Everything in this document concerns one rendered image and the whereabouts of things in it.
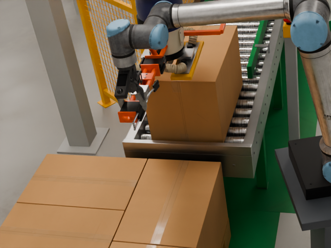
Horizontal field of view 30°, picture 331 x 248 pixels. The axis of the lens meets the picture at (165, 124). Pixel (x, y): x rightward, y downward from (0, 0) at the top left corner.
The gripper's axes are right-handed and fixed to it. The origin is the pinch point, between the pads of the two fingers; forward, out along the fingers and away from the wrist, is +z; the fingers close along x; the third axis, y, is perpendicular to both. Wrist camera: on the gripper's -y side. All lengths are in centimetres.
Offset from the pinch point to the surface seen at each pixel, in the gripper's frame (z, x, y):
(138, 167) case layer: 68, 23, 44
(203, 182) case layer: 68, -14, 35
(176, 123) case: 54, 6, 65
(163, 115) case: 50, 12, 65
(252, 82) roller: 71, -25, 132
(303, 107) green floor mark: 122, -51, 180
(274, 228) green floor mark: 122, -43, 59
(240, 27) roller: 70, -7, 204
